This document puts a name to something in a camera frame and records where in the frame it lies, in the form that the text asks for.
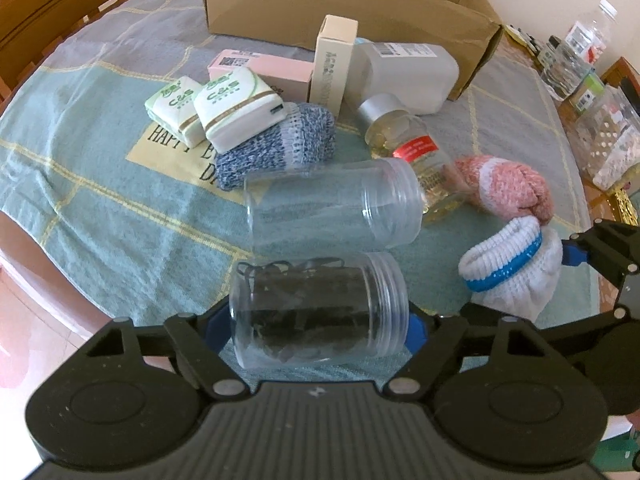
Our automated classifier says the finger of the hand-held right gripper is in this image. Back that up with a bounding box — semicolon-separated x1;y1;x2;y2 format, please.
561;219;640;283
459;301;640;361

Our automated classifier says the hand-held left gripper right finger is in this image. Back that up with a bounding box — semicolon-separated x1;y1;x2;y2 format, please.
382;304;551;401

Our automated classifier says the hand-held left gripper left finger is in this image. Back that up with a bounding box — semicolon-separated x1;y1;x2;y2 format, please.
87;305;248;401

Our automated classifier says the white sock with blue stripe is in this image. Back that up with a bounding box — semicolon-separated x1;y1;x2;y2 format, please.
459;216;565;322

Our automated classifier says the pink knit sock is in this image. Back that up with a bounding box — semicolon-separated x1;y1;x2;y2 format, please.
454;156;555;225

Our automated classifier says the clear jar with black contents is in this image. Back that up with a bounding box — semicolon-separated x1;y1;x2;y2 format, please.
229;252;411;370

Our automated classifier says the clear plastic jar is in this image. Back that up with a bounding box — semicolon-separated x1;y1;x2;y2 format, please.
244;157;426;251

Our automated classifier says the blue knit sock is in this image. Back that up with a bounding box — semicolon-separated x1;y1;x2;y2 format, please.
215;102;337;192

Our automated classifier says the green white tissue pack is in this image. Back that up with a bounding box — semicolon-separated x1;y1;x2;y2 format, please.
194;67;286;151
145;76;206;148

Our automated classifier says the tall beige box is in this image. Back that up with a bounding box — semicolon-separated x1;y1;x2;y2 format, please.
308;15;359;116

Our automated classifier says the cardboard box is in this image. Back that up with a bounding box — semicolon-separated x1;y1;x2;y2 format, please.
201;0;503;102

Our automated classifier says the gold foil packet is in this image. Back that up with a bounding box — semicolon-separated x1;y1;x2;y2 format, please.
607;185;640;226

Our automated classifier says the clear container with white pieces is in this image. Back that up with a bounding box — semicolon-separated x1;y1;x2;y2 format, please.
575;85;640;191

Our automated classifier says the small green labelled container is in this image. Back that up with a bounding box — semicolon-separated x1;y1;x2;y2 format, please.
572;72;606;111

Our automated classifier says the glass bottle with silver cap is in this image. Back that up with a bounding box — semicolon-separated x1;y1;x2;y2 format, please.
356;94;471;226

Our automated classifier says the clear water bottle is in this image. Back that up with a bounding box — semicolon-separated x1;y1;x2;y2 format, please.
542;0;621;101

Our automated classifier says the white plastic bottle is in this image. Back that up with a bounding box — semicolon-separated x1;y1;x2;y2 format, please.
342;37;460;116

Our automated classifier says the pink flat box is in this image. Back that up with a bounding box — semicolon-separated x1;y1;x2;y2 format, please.
207;49;315;103

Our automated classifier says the wooden chair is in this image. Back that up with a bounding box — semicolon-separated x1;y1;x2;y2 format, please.
0;0;132;106

